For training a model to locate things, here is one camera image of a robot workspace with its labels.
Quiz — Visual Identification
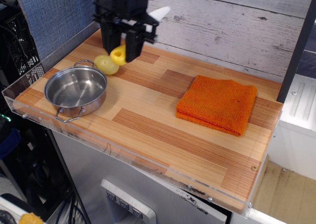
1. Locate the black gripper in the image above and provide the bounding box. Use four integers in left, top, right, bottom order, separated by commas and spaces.
100, 0, 158, 63

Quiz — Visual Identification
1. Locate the yellow handled white toy knife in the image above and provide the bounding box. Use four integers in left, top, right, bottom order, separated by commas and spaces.
110, 6, 171, 66

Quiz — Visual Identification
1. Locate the stainless steel pot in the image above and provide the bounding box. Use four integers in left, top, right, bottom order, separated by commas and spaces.
44, 60, 108, 123

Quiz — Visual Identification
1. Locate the yellow toy potato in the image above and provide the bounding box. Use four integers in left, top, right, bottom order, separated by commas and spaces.
94, 55, 119, 75

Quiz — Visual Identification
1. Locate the black plastic crate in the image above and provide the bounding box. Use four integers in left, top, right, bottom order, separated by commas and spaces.
1, 12, 40, 75

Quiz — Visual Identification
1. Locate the folded orange cloth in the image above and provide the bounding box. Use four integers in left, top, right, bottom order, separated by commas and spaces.
176, 75, 257, 137

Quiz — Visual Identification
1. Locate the clear acrylic table guard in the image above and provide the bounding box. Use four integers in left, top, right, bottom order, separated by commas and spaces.
4, 32, 282, 224

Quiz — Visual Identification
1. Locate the silver toy fridge cabinet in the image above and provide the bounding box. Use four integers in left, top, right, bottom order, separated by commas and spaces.
51, 129, 232, 224

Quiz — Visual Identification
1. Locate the yellow object bottom left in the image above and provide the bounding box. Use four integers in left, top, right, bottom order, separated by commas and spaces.
18, 213, 44, 224

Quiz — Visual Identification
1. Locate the white aluminium side unit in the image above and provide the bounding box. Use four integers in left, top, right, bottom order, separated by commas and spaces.
267, 75, 316, 180

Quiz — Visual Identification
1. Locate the dark left frame post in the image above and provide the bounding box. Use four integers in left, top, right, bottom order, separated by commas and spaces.
95, 0, 120, 49

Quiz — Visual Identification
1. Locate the dark frame post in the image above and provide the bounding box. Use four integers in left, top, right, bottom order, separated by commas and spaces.
276, 0, 316, 103
95, 0, 120, 49

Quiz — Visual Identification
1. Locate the dark right frame post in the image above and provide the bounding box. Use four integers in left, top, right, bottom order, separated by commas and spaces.
276, 0, 316, 103

